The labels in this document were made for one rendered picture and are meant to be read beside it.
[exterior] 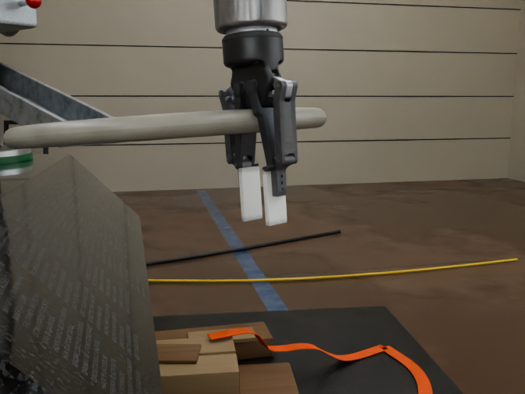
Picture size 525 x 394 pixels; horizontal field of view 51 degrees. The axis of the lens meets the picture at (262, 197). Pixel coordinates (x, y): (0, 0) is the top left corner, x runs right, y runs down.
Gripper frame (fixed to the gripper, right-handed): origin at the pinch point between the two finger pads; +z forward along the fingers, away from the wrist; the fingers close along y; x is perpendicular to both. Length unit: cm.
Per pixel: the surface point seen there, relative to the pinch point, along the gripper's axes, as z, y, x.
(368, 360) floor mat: 80, 77, -102
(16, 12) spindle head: -37, 75, 8
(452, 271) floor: 80, 122, -223
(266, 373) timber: 70, 79, -56
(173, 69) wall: -72, 459, -239
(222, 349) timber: 59, 83, -43
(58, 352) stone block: 13.4, 2.4, 26.4
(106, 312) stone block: 15.5, 17.6, 15.4
